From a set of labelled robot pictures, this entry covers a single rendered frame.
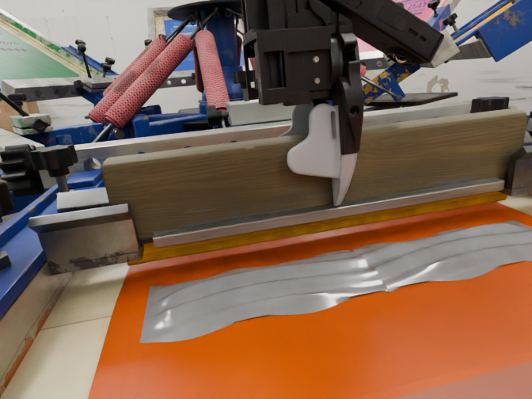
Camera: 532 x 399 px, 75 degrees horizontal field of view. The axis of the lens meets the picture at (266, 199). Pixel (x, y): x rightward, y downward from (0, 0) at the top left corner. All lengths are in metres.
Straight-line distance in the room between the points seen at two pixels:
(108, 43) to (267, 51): 4.26
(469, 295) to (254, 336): 0.16
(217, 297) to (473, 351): 0.17
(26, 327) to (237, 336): 0.14
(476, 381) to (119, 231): 0.26
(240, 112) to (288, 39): 0.31
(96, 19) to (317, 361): 4.46
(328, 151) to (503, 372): 0.19
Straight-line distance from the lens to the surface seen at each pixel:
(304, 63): 0.29
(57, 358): 0.28
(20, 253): 0.33
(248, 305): 0.26
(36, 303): 0.31
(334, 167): 0.31
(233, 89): 1.09
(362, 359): 0.23
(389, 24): 0.33
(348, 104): 0.29
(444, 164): 0.39
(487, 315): 0.28
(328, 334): 0.24
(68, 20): 4.63
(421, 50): 0.35
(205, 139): 0.53
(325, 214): 0.32
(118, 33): 4.52
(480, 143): 0.41
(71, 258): 0.33
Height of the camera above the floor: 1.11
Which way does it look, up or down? 20 degrees down
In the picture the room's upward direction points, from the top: 5 degrees counter-clockwise
